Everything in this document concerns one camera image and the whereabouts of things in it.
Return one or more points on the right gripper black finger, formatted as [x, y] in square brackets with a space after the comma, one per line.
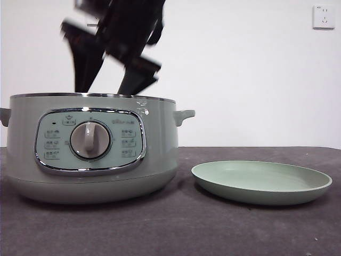
[136, 80]
[85, 66]

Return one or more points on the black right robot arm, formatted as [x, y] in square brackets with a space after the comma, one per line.
[125, 29]

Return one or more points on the pale green electric steamer pot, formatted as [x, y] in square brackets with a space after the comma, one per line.
[160, 149]

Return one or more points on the grey round steamer dial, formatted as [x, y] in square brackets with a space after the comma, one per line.
[90, 140]

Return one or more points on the pale green round plate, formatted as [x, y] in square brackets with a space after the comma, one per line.
[261, 184]

